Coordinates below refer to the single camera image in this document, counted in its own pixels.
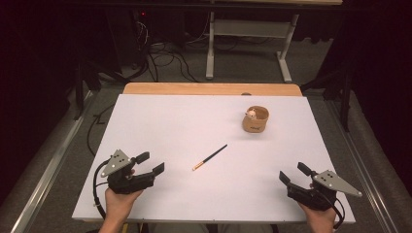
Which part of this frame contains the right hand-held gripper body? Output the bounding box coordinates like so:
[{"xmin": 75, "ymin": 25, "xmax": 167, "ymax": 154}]
[{"xmin": 286, "ymin": 170, "xmax": 363, "ymax": 212}]

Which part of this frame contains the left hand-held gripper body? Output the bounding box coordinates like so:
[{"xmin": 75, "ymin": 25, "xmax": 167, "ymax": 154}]
[{"xmin": 100, "ymin": 149, "xmax": 155, "ymax": 195}]

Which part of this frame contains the black chopstick with wooden tip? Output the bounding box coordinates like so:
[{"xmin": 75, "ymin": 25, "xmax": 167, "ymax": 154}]
[{"xmin": 191, "ymin": 144, "xmax": 228, "ymax": 172}]

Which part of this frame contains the round wooden cup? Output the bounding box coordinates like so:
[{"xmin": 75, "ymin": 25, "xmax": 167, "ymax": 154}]
[{"xmin": 242, "ymin": 105, "xmax": 270, "ymax": 134}]

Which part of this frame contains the person's right hand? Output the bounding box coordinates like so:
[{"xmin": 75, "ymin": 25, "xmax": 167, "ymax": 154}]
[{"xmin": 299, "ymin": 203, "xmax": 338, "ymax": 233}]

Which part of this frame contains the person's left hand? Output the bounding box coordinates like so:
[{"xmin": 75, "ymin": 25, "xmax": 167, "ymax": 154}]
[{"xmin": 104, "ymin": 187, "xmax": 144, "ymax": 224}]

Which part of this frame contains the white board sheet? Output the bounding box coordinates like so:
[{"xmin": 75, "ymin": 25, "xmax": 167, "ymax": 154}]
[{"xmin": 71, "ymin": 93, "xmax": 357, "ymax": 225}]

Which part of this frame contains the black metal stand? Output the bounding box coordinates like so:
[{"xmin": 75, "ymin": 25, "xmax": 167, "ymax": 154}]
[
  {"xmin": 300, "ymin": 69, "xmax": 354, "ymax": 133},
  {"xmin": 73, "ymin": 61, "xmax": 101, "ymax": 121}
]

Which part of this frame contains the wooden table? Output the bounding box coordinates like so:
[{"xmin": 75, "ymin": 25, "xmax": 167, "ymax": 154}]
[{"xmin": 122, "ymin": 82, "xmax": 303, "ymax": 97}]

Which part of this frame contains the black box with red light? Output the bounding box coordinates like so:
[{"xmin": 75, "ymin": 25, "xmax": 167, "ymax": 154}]
[{"xmin": 108, "ymin": 9, "xmax": 154, "ymax": 71}]

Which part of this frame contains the white-framed desk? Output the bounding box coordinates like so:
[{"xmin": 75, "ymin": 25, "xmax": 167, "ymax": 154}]
[{"xmin": 205, "ymin": 0, "xmax": 343, "ymax": 83}]

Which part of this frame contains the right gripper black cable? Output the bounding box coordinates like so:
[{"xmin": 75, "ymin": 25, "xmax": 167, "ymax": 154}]
[{"xmin": 319, "ymin": 190, "xmax": 346, "ymax": 230}]

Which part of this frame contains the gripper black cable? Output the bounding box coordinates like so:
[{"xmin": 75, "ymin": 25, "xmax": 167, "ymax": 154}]
[
  {"xmin": 92, "ymin": 158, "xmax": 112, "ymax": 219},
  {"xmin": 319, "ymin": 190, "xmax": 346, "ymax": 230}
]

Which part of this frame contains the aluminium floor rail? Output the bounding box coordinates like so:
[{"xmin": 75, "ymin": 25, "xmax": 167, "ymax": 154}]
[
  {"xmin": 9, "ymin": 90, "xmax": 96, "ymax": 233},
  {"xmin": 325, "ymin": 98, "xmax": 401, "ymax": 233}
]

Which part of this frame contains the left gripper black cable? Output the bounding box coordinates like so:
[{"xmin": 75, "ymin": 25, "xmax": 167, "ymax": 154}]
[{"xmin": 92, "ymin": 158, "xmax": 112, "ymax": 219}]

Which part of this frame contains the thin black floor cable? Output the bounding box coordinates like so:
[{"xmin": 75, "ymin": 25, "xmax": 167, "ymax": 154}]
[{"xmin": 86, "ymin": 103, "xmax": 116, "ymax": 157}]

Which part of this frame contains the bundle of black floor cables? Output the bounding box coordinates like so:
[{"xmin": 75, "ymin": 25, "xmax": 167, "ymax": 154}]
[{"xmin": 129, "ymin": 18, "xmax": 208, "ymax": 83}]

